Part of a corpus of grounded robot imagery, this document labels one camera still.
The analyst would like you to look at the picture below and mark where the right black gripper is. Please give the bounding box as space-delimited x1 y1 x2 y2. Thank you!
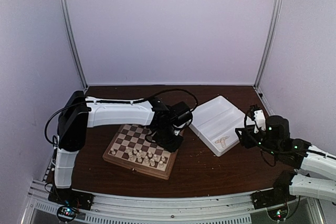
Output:
235 125 280 158

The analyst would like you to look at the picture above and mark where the wooden chess board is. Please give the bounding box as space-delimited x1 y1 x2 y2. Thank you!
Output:
102 124 177 180

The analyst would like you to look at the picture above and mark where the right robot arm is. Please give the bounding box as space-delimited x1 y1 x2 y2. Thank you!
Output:
235 115 335 204

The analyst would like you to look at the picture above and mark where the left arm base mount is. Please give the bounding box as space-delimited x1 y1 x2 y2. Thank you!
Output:
48 186 94 210

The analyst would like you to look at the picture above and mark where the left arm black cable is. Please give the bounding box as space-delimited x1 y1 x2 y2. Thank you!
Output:
44 89 198 146

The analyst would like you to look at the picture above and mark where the front aluminium rail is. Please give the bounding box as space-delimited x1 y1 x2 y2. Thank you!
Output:
19 180 326 223

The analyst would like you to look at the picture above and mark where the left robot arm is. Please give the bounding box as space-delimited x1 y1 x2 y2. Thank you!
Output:
48 91 193 205

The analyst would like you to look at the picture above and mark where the right aluminium frame post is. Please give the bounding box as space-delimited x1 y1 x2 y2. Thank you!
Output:
254 0 283 90

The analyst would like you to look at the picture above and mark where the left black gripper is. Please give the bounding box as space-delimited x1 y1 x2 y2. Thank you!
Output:
152 125 184 153

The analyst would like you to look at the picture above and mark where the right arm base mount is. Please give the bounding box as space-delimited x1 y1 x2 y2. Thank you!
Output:
251 170 297 209

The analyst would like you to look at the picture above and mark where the white tall piece carried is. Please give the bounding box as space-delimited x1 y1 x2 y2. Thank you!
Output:
136 150 143 164

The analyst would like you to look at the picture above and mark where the pile of white chess pieces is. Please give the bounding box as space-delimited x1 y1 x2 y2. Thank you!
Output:
215 136 229 148

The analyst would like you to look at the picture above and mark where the white plastic tray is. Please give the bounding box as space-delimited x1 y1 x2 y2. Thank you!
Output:
190 95 245 157

